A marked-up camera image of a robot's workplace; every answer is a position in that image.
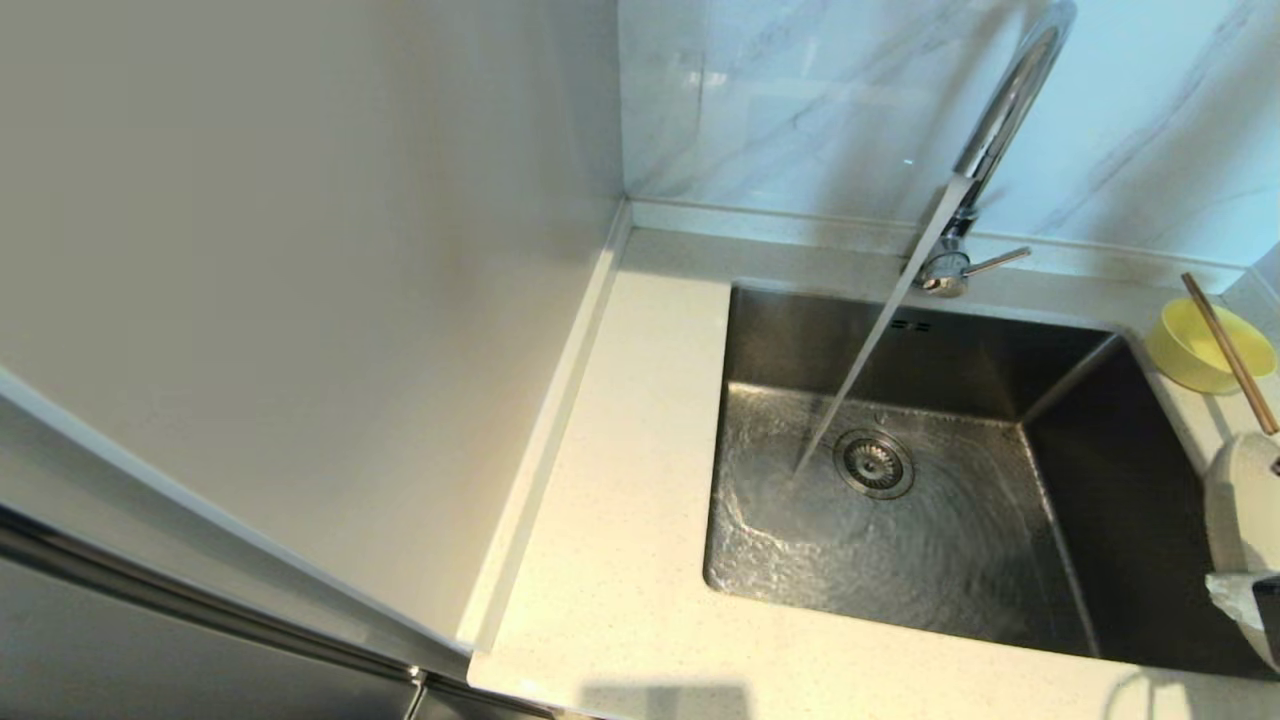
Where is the chrome gooseneck faucet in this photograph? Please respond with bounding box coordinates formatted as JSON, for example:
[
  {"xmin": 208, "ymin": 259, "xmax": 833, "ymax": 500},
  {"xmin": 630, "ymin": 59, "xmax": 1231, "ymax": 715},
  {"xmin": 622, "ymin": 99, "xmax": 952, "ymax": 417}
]
[{"xmin": 915, "ymin": 0, "xmax": 1079, "ymax": 299}]

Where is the white plate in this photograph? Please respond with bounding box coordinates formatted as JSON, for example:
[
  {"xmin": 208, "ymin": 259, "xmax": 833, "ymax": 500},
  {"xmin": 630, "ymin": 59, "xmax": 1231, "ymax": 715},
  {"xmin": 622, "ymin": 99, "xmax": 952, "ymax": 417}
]
[{"xmin": 1203, "ymin": 432, "xmax": 1280, "ymax": 671}]

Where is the round metal drain strainer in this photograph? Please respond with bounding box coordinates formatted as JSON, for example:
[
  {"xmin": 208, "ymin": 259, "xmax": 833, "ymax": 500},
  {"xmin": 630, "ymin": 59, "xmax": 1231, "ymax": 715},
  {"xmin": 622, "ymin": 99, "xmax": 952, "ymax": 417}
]
[{"xmin": 834, "ymin": 430, "xmax": 915, "ymax": 500}]

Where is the yellow bowl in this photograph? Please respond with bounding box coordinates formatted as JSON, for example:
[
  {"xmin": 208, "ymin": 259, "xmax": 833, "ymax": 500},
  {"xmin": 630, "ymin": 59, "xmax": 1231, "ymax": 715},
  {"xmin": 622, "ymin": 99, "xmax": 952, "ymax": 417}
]
[{"xmin": 1145, "ymin": 298, "xmax": 1278, "ymax": 396}]

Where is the stainless steel appliance front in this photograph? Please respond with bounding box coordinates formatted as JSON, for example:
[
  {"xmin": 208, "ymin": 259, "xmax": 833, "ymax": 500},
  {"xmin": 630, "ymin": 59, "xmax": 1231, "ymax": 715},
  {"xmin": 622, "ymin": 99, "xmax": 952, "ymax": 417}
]
[{"xmin": 0, "ymin": 500, "xmax": 561, "ymax": 720}]

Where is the stainless steel sink basin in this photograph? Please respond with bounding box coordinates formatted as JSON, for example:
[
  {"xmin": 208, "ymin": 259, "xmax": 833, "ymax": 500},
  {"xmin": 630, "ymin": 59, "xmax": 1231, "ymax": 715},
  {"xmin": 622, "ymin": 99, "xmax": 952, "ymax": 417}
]
[{"xmin": 703, "ymin": 283, "xmax": 1280, "ymax": 681}]

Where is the chrome bar handle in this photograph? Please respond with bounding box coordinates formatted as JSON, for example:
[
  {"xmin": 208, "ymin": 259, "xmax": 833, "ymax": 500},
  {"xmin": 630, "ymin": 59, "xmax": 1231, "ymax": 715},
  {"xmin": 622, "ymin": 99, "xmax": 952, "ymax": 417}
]
[{"xmin": 0, "ymin": 505, "xmax": 431, "ymax": 720}]

